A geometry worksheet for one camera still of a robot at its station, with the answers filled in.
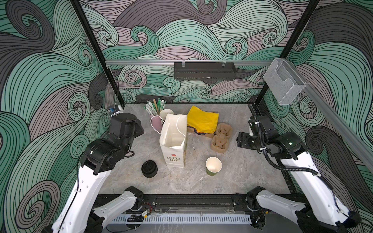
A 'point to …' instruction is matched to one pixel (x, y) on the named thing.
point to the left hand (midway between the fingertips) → (136, 120)
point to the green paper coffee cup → (213, 165)
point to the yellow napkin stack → (203, 122)
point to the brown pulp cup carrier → (220, 142)
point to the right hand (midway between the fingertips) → (242, 140)
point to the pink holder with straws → (153, 108)
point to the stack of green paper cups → (164, 112)
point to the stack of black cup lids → (149, 169)
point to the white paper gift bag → (173, 139)
